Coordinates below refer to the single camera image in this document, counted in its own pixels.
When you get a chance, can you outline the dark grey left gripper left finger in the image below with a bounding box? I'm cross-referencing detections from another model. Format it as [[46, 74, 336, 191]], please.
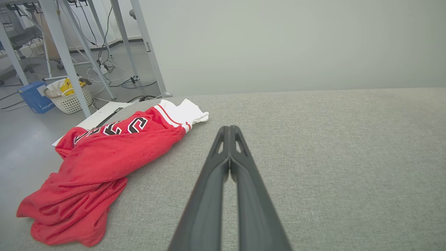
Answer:
[[167, 125, 231, 251]]

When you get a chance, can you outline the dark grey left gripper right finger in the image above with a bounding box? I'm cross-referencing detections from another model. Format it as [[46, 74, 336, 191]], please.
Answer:
[[229, 125, 293, 251]]

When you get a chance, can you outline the red and white basketball jersey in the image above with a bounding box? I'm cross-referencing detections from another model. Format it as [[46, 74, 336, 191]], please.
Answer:
[[16, 98, 209, 247]]

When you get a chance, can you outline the grey fabric sofa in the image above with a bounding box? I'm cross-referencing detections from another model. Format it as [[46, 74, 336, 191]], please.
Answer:
[[0, 87, 446, 251]]

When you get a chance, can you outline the white flat box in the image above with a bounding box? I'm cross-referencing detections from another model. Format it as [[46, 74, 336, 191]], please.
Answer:
[[52, 101, 134, 147]]

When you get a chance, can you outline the white plastic laundry basket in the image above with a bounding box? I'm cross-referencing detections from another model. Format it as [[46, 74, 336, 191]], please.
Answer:
[[44, 84, 94, 114]]

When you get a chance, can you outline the yellow plastic bag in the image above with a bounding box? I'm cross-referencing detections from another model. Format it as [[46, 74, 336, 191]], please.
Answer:
[[59, 78, 86, 96]]

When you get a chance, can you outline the white plastic bag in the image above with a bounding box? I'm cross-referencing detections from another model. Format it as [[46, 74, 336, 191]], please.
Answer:
[[45, 79, 67, 98]]

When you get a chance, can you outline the blue cardboard box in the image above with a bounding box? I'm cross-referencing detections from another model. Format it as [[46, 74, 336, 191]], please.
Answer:
[[17, 81, 56, 114]]

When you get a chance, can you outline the grey office chair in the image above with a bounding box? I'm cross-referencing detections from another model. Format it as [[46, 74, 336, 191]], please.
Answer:
[[0, 7, 43, 84]]

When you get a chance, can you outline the black strap with metal end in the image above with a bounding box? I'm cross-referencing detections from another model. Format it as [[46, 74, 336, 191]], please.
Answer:
[[96, 107, 123, 129]]

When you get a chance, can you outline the black floor cable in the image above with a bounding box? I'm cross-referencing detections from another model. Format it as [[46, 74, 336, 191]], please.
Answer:
[[120, 79, 158, 90]]

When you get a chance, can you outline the white floor cable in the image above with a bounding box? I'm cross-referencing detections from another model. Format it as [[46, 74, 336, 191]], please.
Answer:
[[86, 62, 129, 85]]

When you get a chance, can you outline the grey metal frame leg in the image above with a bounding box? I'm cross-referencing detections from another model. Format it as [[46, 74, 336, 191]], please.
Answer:
[[0, 24, 29, 86], [38, 0, 92, 118], [131, 0, 172, 98], [57, 0, 116, 100], [111, 0, 140, 81]]

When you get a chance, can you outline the black hanging cable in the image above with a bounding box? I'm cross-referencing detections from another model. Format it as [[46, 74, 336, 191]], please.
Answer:
[[99, 5, 114, 64]]

